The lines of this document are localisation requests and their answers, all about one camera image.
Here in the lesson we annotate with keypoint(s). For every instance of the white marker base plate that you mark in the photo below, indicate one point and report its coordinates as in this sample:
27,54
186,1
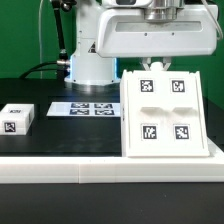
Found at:
83,109

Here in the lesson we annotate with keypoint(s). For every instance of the white cabinet top block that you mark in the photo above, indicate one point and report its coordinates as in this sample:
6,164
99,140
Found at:
16,119

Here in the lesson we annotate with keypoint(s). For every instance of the white L-shaped fence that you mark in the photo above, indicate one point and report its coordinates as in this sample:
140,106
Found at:
112,169

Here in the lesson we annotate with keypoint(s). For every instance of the white cabinet body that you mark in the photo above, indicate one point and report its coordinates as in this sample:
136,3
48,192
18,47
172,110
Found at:
167,147

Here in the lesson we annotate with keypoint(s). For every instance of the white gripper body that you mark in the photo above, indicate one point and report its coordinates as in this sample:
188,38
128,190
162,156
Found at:
126,33

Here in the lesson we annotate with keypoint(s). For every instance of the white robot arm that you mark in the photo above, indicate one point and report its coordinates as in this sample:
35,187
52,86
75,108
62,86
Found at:
87,68

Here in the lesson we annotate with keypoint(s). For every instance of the white cabinet door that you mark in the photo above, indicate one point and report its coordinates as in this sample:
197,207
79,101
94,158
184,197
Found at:
185,112
145,112

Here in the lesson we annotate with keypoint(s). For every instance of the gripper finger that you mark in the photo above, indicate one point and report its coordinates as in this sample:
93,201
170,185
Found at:
146,64
166,61

